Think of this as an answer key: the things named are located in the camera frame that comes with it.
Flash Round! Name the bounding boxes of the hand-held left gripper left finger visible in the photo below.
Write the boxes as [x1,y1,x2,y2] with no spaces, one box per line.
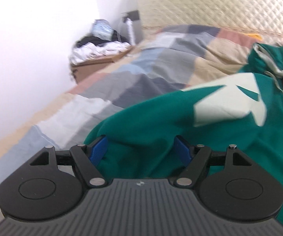
[30,135,107,189]

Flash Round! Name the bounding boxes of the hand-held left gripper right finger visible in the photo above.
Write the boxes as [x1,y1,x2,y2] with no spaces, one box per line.
[173,135,253,188]

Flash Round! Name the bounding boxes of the green hoodie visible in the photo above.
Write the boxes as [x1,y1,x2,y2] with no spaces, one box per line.
[84,43,283,232]

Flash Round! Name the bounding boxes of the white clothes pile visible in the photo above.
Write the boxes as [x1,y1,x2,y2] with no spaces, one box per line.
[72,41,131,63]

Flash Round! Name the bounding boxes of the patchwork checked quilt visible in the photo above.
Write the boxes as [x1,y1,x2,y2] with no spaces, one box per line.
[0,25,264,213]

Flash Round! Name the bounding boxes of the wooden nightstand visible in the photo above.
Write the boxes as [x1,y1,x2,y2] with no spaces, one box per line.
[70,46,135,84]

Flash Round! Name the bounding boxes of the dark cloth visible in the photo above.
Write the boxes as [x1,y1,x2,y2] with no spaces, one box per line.
[79,31,129,46]

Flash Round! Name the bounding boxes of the blue face mask packet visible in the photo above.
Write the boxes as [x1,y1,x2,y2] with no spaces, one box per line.
[92,19,113,40]

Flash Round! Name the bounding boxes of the white spray bottle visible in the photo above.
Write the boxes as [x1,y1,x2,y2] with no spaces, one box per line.
[127,20,136,46]

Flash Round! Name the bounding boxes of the yellow cloth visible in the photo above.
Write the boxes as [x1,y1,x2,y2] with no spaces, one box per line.
[247,31,262,41]

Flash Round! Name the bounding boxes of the cream quilted headboard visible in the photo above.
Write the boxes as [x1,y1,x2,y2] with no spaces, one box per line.
[137,0,283,39]

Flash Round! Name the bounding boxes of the grey wall socket panel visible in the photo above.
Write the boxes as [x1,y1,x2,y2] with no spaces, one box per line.
[122,10,141,21]

